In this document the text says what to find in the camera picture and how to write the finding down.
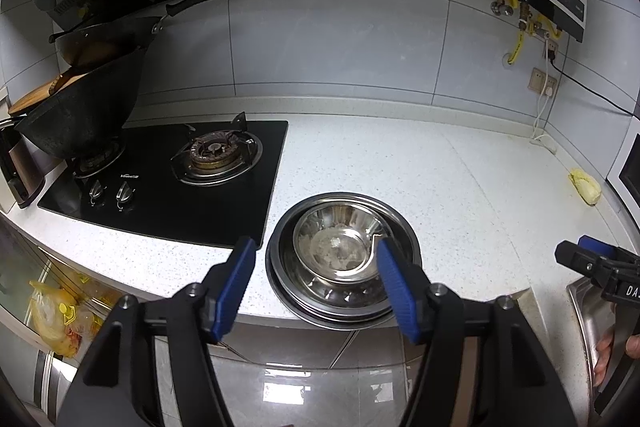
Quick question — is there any stove knob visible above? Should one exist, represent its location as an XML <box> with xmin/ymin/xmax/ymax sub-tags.
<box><xmin>88</xmin><ymin>180</ymin><xmax>106</xmax><ymax>207</ymax></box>
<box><xmin>115</xmin><ymin>180</ymin><xmax>136</xmax><ymax>212</ymax></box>

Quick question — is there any right stove knob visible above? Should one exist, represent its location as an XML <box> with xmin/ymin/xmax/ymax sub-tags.
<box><xmin>115</xmin><ymin>180</ymin><xmax>136</xmax><ymax>212</ymax></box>

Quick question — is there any large steel bowl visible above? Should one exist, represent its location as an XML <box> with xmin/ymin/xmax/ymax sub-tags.
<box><xmin>275</xmin><ymin>197</ymin><xmax>417</xmax><ymax>316</ymax></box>

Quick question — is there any white microwave oven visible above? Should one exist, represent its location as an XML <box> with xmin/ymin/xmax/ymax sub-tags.
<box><xmin>606</xmin><ymin>114</ymin><xmax>640</xmax><ymax>227</ymax></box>

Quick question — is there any black glass gas stove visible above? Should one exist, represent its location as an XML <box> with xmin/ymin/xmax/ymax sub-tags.
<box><xmin>38</xmin><ymin>118</ymin><xmax>288</xmax><ymax>248</ymax></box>

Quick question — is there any black power cable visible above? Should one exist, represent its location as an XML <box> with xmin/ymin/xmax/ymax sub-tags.
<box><xmin>544</xmin><ymin>38</ymin><xmax>637</xmax><ymax>117</ymax></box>

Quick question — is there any left stove knob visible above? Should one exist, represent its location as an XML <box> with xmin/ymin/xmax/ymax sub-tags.
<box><xmin>88</xmin><ymin>180</ymin><xmax>106</xmax><ymax>207</ymax></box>

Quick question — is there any medium steel bowl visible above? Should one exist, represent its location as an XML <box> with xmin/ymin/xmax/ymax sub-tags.
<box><xmin>293</xmin><ymin>200</ymin><xmax>393</xmax><ymax>285</ymax></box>

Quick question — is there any white power cable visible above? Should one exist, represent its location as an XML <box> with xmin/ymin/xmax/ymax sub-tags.
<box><xmin>528</xmin><ymin>76</ymin><xmax>559</xmax><ymax>155</ymax></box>

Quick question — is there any beige wall socket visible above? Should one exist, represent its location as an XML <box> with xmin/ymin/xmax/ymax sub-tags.
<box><xmin>527</xmin><ymin>67</ymin><xmax>558</xmax><ymax>98</ymax></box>

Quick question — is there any person's right hand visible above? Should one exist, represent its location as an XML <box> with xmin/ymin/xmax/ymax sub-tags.
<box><xmin>591</xmin><ymin>330</ymin><xmax>640</xmax><ymax>388</ymax></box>

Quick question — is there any wooden cutting board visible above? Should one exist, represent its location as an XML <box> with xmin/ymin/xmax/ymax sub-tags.
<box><xmin>8</xmin><ymin>72</ymin><xmax>84</xmax><ymax>117</ymax></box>

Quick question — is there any right gas burner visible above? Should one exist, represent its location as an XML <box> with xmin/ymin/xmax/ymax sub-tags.
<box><xmin>170</xmin><ymin>113</ymin><xmax>264</xmax><ymax>186</ymax></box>

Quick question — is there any yellow plastic bag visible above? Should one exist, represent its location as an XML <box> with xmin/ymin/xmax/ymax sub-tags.
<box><xmin>28</xmin><ymin>280</ymin><xmax>103</xmax><ymax>358</ymax></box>

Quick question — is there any black wok with handle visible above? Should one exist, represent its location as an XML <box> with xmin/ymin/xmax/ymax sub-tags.
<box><xmin>1</xmin><ymin>0</ymin><xmax>210</xmax><ymax>158</ymax></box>

